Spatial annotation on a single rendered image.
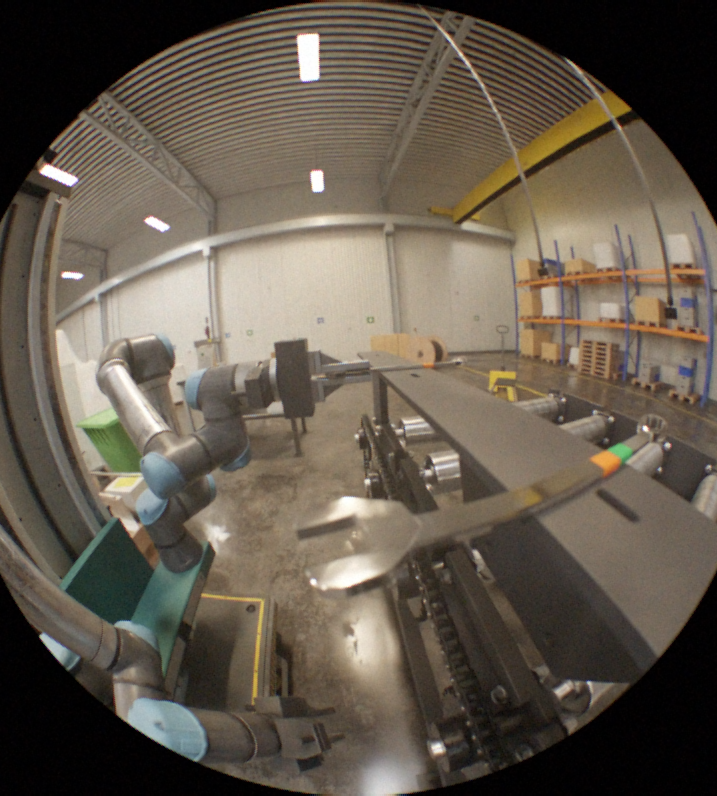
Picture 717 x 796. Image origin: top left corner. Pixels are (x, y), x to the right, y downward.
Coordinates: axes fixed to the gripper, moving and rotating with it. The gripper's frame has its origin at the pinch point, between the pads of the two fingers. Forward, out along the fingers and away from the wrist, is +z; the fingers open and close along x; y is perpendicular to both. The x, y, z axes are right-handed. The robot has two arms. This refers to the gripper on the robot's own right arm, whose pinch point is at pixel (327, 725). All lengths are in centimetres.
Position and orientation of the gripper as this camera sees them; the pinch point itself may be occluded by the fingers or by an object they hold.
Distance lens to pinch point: 54.4
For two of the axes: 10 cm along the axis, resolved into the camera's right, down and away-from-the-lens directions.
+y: -8.6, 5.0, -0.7
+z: 4.2, 7.9, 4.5
